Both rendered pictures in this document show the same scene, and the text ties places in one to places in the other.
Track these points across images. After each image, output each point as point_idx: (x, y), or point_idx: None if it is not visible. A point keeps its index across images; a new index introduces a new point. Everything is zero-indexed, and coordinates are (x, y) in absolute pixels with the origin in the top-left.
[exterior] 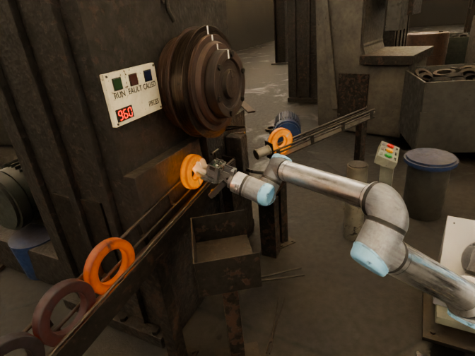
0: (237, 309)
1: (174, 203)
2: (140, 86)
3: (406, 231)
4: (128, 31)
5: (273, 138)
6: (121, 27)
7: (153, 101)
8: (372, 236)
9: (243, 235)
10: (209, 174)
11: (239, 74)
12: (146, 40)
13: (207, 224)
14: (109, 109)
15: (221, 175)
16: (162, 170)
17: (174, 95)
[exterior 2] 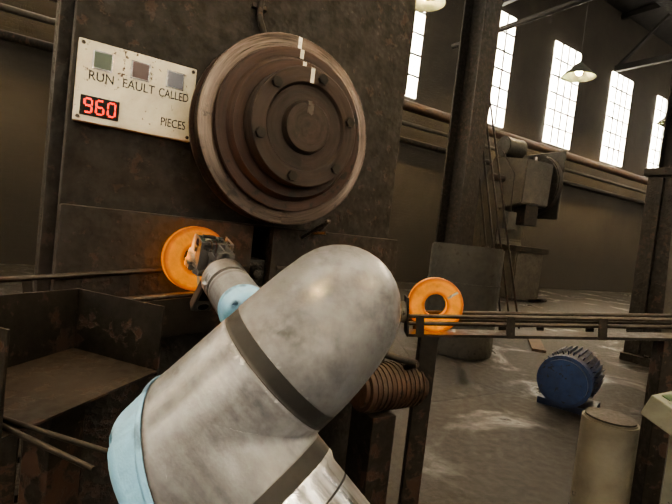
0: None
1: (134, 296)
2: (151, 87)
3: (300, 388)
4: (166, 12)
5: (416, 289)
6: (155, 2)
7: (171, 121)
8: (182, 358)
9: (148, 369)
10: (196, 255)
11: (341, 127)
12: (200, 40)
13: (98, 313)
14: (74, 90)
15: (209, 262)
16: (135, 227)
17: (196, 111)
